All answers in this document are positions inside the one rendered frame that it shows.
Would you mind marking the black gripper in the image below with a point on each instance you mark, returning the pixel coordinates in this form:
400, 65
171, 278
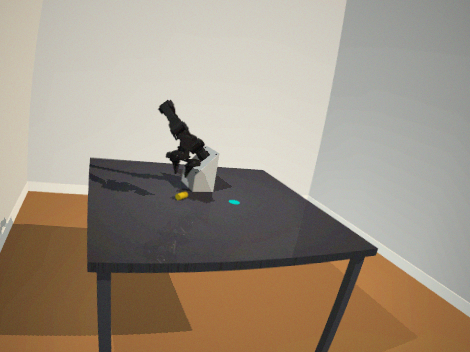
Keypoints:
190, 162

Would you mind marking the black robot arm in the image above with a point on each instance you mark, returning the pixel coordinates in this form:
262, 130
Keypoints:
182, 132

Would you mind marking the yellow cylinder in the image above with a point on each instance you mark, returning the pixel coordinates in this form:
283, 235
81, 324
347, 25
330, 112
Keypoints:
181, 196

